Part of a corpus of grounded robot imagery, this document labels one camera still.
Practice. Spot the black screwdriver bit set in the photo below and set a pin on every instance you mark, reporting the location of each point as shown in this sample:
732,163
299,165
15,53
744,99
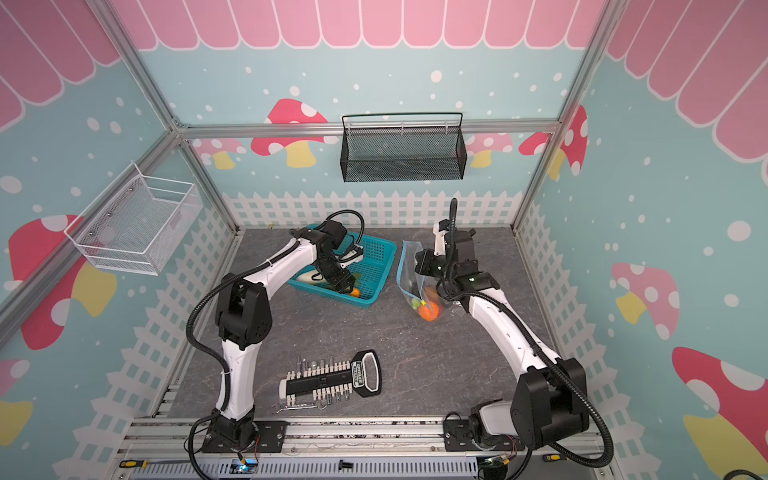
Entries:
328,382

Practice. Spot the black wire wall basket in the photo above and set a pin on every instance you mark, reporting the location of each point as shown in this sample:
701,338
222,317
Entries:
412,146

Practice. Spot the teal plastic basket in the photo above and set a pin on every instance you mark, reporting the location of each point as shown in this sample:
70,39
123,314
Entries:
370,273

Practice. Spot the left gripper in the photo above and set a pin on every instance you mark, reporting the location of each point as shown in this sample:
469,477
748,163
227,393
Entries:
335,281

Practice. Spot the orange toy tomato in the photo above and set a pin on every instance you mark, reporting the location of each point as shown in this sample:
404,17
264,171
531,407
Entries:
429,310

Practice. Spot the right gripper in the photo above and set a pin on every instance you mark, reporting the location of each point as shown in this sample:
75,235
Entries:
429,264

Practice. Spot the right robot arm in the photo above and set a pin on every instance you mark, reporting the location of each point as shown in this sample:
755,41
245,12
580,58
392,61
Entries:
550,403

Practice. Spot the white wire wall basket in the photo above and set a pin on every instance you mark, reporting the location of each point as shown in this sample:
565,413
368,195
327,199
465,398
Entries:
136,225

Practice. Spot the yellow handled screwdriver left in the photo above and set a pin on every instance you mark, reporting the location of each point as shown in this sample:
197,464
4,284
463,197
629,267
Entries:
145,463

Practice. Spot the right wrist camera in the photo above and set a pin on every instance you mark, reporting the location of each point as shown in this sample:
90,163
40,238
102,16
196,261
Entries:
453,237

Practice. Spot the clear zip top bag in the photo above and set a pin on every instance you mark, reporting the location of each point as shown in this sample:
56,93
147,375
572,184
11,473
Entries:
414,285

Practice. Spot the white green toy cabbage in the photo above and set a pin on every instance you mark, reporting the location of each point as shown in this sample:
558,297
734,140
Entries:
312,277

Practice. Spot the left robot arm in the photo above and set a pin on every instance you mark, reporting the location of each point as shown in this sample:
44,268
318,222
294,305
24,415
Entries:
244,319

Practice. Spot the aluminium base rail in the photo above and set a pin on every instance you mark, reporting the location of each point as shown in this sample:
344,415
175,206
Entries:
342,448

